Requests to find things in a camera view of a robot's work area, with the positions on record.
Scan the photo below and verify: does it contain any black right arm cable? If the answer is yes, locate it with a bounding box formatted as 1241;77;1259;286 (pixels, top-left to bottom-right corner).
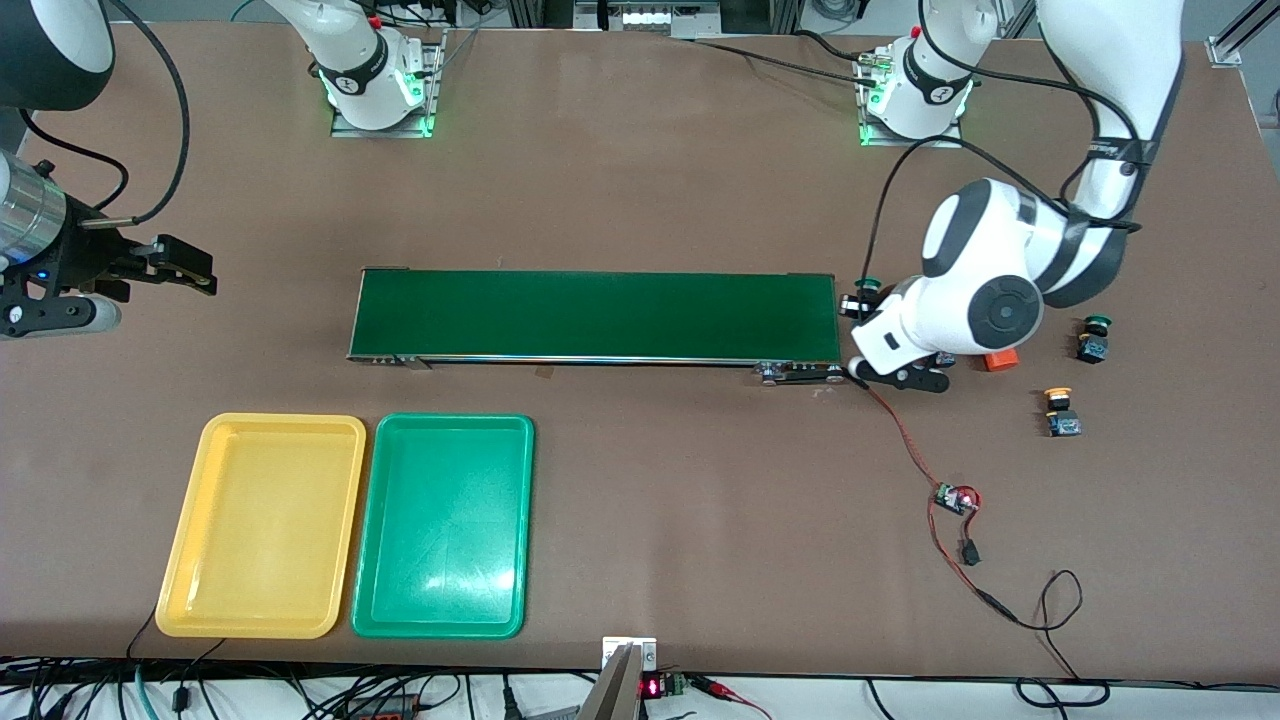
20;0;191;226

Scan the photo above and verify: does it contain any black cable on table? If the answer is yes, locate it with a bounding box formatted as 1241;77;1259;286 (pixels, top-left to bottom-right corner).
690;28;891;91

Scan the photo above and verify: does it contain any aluminium frame profile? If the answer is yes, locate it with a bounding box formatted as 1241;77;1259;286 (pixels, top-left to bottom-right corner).
1207;0;1280;69

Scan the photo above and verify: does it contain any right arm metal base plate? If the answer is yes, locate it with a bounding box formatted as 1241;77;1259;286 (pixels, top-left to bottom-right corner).
330;30;446;139

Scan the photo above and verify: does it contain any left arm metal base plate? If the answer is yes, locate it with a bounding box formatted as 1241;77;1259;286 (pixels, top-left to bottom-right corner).
858;50;966;149

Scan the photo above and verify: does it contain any green conveyor belt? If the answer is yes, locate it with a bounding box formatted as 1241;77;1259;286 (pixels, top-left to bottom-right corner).
346;267;844;387

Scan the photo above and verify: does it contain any yellow push button switch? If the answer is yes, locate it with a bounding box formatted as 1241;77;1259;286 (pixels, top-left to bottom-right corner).
1043;387;1083;438

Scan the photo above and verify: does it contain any aluminium frame with light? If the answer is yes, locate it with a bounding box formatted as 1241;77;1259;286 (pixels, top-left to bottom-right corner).
505;0;801;39

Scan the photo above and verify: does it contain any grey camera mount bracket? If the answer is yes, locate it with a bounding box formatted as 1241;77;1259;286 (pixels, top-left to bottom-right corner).
578;637;659;720

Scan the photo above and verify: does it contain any red black twisted wire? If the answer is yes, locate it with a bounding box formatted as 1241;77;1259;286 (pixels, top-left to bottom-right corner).
850;375;946;491

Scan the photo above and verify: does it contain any thin red black power wire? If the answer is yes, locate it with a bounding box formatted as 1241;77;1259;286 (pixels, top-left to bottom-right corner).
925;490;1113;709

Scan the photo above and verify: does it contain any green plastic tray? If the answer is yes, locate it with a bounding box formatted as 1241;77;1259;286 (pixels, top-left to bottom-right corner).
350;412;536;640

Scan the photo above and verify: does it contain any yellow plastic tray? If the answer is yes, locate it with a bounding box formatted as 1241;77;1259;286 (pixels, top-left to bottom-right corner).
155;412;368;640

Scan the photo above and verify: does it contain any black cable with connector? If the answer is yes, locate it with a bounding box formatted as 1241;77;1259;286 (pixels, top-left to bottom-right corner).
170;638;229;716

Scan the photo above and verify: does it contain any red clip lead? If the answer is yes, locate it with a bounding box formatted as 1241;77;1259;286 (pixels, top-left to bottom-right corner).
690;675;773;720

